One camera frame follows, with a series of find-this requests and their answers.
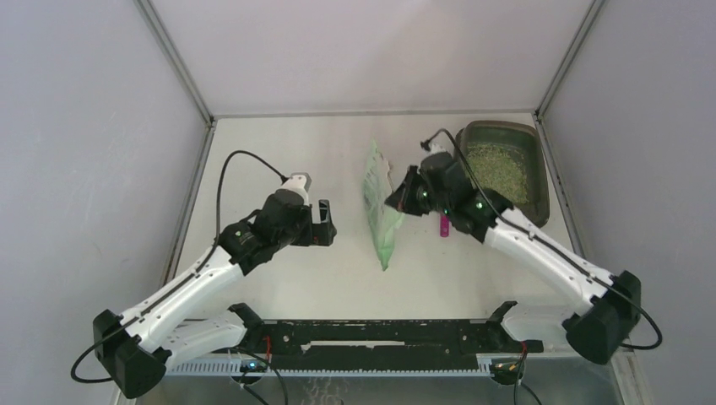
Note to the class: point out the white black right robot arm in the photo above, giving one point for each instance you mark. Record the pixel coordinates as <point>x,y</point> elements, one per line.
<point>603,307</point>

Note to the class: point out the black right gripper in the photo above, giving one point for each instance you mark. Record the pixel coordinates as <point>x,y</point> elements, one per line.
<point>401,198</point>

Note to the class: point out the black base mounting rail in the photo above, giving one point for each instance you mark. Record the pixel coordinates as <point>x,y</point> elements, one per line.
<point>351,340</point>

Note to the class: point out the magenta plastic scoop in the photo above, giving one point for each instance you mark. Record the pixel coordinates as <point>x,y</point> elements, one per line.
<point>445,226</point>

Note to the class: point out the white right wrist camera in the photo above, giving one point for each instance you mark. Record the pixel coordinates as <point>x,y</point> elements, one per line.
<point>432,148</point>

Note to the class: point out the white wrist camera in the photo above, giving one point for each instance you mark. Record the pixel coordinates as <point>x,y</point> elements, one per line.
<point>299,183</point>
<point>432,148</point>

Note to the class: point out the white slotted cable duct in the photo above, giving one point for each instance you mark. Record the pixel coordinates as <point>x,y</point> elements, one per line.
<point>470,365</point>

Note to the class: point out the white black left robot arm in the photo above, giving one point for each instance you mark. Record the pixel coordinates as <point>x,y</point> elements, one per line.
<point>138,346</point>

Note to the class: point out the green cat litter bag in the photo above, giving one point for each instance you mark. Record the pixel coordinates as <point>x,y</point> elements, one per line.
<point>383,221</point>

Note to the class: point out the dark grey litter box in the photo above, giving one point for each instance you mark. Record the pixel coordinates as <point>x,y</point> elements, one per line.
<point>523,142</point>

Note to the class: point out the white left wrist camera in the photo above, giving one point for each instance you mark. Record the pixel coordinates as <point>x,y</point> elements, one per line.
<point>299,183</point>

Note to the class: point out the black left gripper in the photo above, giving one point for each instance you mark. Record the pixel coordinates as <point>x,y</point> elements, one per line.
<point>319,234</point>

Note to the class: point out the green litter in box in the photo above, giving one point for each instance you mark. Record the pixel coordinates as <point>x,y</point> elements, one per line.
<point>496,168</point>

